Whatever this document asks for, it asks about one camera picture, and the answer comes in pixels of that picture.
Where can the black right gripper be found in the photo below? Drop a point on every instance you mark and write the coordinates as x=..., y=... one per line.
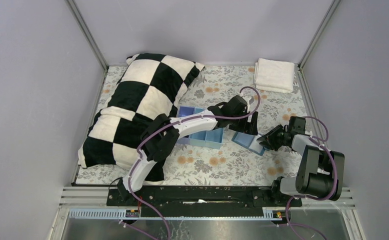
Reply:
x=277, y=136

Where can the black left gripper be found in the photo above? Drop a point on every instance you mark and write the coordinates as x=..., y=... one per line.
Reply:
x=250, y=120

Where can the teal card holder wallet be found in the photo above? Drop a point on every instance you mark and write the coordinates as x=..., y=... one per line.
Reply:
x=249, y=142

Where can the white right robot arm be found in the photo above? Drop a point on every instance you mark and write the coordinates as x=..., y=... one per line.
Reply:
x=320, y=172

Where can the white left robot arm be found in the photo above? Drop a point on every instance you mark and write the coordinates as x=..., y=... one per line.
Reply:
x=161, y=136

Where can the blue three-compartment tray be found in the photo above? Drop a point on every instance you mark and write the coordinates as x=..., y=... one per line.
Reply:
x=209, y=139

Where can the folded white towel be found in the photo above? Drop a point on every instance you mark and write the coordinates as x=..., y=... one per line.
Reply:
x=274, y=76

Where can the black white checkered pillow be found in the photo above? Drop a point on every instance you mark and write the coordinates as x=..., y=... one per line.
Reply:
x=152, y=84

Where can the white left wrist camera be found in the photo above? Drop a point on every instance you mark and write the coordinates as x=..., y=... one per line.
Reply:
x=249, y=100

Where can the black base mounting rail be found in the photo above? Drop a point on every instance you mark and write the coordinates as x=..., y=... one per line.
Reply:
x=200, y=201

